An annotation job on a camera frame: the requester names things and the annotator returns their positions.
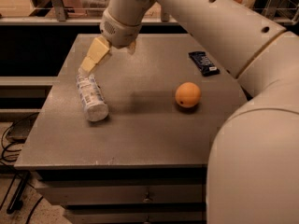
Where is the orange fruit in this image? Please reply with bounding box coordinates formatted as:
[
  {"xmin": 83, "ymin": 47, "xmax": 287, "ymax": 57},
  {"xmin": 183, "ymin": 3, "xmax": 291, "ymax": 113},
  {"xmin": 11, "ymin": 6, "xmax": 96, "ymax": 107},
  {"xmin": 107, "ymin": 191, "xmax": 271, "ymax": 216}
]
[{"xmin": 175, "ymin": 82, "xmax": 201, "ymax": 108}]

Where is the clear plastic container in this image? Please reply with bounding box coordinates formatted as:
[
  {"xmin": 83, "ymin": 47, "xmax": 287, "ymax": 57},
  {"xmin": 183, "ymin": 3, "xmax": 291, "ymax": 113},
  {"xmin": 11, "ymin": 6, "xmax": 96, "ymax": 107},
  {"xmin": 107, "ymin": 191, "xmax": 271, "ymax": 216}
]
[{"xmin": 80, "ymin": 0, "xmax": 109, "ymax": 17}]

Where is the grey metal shelf rail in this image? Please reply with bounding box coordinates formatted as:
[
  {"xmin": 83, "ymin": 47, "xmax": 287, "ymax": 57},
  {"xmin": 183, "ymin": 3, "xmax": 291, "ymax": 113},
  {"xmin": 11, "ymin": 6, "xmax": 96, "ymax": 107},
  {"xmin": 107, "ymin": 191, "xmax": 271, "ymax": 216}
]
[{"xmin": 0, "ymin": 0, "xmax": 299, "ymax": 26}]

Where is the clear plastic water bottle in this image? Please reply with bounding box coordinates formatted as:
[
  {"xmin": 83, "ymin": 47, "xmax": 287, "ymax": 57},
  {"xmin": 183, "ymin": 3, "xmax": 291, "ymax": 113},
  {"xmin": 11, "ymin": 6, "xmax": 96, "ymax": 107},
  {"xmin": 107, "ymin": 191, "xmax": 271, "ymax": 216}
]
[{"xmin": 77, "ymin": 74, "xmax": 108, "ymax": 122}]

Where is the dark blue snack bar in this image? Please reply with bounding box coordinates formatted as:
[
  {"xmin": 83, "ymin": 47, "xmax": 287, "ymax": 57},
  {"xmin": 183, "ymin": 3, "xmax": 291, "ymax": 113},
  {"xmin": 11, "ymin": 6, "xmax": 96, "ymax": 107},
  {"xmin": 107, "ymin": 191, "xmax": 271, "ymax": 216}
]
[{"xmin": 189, "ymin": 51, "xmax": 220, "ymax": 77}]

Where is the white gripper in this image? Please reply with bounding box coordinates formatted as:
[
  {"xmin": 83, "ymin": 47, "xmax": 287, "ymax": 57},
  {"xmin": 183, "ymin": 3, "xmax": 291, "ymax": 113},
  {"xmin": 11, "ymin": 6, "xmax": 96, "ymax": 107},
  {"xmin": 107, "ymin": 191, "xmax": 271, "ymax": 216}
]
[{"xmin": 78, "ymin": 9, "xmax": 141, "ymax": 77}]

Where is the grey drawer cabinet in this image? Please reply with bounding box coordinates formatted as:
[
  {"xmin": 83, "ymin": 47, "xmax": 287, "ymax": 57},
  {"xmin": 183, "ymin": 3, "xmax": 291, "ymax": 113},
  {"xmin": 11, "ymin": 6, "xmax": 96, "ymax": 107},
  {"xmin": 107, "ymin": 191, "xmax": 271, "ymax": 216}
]
[{"xmin": 16, "ymin": 35, "xmax": 246, "ymax": 224}]

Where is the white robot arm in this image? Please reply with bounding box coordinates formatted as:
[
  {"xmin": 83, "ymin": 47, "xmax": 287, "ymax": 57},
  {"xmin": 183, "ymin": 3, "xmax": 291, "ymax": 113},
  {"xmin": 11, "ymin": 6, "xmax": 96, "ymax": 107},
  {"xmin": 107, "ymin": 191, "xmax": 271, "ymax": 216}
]
[{"xmin": 79, "ymin": 0, "xmax": 299, "ymax": 224}]

